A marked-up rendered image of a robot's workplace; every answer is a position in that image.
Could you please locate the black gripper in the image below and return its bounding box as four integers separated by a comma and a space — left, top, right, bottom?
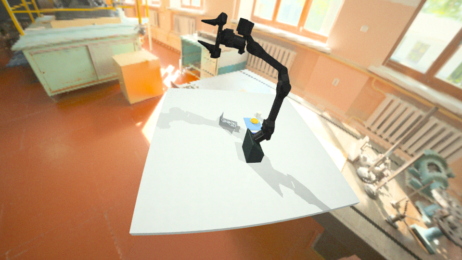
198, 12, 236, 59

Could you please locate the light blue square mat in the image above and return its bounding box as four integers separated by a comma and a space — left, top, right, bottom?
244, 117, 262, 130

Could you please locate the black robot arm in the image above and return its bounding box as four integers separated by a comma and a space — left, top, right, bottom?
222, 18, 291, 146

